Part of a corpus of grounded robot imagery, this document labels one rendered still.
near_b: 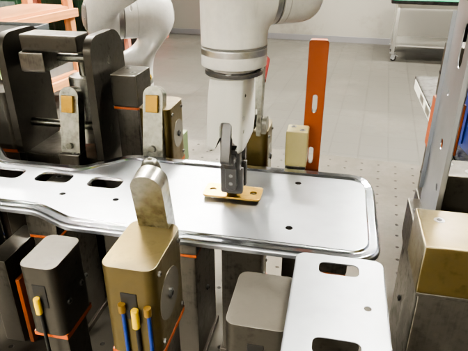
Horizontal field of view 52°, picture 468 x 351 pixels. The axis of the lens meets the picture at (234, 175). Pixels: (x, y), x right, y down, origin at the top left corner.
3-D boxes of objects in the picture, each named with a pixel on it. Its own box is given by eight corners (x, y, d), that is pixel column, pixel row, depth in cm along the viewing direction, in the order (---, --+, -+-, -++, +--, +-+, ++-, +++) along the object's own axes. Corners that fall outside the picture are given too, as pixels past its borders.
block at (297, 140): (276, 309, 92) (285, 130, 76) (278, 297, 95) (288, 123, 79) (294, 312, 91) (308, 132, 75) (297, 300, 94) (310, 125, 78)
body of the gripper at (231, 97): (215, 51, 67) (216, 127, 72) (194, 69, 58) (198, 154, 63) (268, 54, 65) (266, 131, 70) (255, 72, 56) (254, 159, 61)
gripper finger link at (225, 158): (225, 99, 62) (232, 121, 67) (216, 153, 59) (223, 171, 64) (235, 100, 62) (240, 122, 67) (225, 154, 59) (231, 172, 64)
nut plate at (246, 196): (202, 196, 69) (201, 188, 69) (208, 184, 73) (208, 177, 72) (259, 202, 68) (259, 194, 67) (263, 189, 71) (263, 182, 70)
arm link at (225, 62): (211, 37, 66) (211, 58, 67) (192, 49, 58) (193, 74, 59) (271, 39, 64) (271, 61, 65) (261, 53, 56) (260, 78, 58)
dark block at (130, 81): (131, 264, 104) (108, 73, 86) (143, 246, 110) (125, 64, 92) (153, 267, 103) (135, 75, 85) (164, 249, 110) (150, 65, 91)
